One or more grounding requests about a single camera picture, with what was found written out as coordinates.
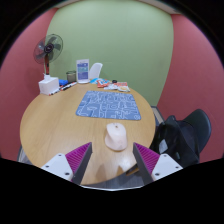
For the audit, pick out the blue patterned mouse pad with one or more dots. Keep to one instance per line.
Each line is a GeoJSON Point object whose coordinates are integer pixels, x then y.
{"type": "Point", "coordinates": [108, 106]}

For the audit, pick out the blue whiteboard eraser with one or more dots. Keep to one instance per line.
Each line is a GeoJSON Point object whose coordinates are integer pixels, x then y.
{"type": "Point", "coordinates": [63, 82]}

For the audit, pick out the whiteboard marker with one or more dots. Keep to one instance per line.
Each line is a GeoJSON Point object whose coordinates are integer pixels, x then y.
{"type": "Point", "coordinates": [68, 86]}
{"type": "Point", "coordinates": [56, 91]}

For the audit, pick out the pale pink computer mouse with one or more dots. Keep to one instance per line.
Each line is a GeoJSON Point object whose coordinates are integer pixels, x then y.
{"type": "Point", "coordinates": [116, 137]}

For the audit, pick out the dark mesh pen cup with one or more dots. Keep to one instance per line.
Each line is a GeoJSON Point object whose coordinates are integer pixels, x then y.
{"type": "Point", "coordinates": [71, 76]}

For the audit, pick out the red and white snack packet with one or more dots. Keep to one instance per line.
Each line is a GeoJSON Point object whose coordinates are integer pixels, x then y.
{"type": "Point", "coordinates": [122, 87]}

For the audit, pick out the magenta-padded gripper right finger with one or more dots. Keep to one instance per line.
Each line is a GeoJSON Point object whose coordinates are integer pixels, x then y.
{"type": "Point", "coordinates": [156, 165]}

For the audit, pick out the light blue packet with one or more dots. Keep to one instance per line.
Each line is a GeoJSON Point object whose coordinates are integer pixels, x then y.
{"type": "Point", "coordinates": [93, 80]}

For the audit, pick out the white tissue box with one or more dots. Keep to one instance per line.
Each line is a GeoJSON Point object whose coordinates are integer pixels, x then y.
{"type": "Point", "coordinates": [48, 85]}

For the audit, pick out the black office chair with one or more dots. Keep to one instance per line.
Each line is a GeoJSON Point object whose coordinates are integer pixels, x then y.
{"type": "Point", "coordinates": [200, 125]}

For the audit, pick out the orange snack packet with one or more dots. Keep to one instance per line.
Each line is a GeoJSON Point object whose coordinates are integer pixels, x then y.
{"type": "Point", "coordinates": [102, 83]}

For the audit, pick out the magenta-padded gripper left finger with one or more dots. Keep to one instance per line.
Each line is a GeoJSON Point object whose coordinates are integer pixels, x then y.
{"type": "Point", "coordinates": [66, 165]}

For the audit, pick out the black standing fan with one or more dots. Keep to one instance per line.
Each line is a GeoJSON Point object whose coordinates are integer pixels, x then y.
{"type": "Point", "coordinates": [48, 48]}

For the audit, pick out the clear sign stand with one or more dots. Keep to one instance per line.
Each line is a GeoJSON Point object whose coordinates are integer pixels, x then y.
{"type": "Point", "coordinates": [82, 71]}

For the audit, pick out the small black cap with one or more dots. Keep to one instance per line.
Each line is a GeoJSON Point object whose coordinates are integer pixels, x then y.
{"type": "Point", "coordinates": [114, 81]}

